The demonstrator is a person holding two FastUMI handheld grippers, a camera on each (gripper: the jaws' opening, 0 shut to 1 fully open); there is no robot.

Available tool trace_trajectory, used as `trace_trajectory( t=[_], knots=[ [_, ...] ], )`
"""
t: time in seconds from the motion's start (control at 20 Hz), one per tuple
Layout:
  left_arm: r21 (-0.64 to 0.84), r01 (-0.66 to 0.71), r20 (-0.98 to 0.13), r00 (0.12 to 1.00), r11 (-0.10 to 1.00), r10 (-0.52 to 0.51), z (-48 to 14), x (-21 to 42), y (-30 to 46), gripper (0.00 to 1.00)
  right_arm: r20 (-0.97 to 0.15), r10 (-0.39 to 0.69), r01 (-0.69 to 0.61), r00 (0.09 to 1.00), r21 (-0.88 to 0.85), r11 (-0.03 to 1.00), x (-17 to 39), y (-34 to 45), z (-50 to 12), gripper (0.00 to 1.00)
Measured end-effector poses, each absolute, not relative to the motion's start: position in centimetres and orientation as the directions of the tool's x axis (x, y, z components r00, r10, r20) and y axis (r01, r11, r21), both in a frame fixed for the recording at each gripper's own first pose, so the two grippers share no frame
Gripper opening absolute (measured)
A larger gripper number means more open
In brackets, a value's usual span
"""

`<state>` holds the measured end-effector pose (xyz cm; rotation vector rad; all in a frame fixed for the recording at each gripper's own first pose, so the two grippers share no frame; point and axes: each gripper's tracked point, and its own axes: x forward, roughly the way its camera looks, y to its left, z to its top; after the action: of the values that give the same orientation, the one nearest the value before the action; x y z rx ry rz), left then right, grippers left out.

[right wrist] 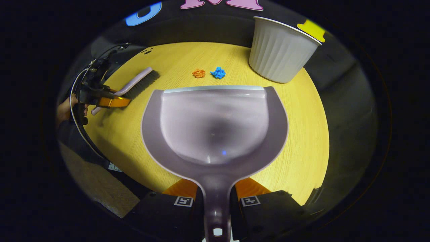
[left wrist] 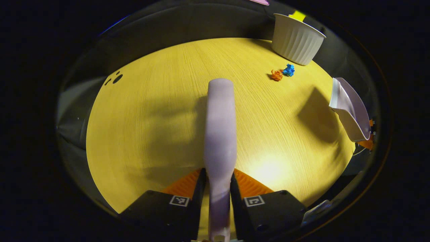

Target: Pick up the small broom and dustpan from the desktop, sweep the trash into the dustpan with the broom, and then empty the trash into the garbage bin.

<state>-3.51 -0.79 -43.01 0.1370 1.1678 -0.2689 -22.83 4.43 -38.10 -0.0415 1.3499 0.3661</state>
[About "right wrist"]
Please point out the small pale purple broom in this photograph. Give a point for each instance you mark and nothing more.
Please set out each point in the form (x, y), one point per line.
(134, 85)

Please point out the pale purple dustpan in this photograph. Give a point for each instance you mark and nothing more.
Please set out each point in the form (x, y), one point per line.
(215, 127)

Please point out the orange paper ball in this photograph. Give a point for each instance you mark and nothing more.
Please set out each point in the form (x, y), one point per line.
(199, 73)

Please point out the white ribbed garbage bin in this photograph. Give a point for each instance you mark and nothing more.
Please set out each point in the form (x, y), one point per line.
(282, 53)

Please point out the blue paper ball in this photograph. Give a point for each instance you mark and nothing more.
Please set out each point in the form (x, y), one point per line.
(218, 72)

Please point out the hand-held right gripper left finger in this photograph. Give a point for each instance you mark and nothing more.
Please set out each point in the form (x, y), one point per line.
(164, 211)

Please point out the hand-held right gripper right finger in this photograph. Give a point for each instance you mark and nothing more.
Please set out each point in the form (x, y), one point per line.
(268, 211)

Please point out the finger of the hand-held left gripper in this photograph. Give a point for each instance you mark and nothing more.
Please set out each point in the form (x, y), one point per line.
(99, 90)
(112, 102)

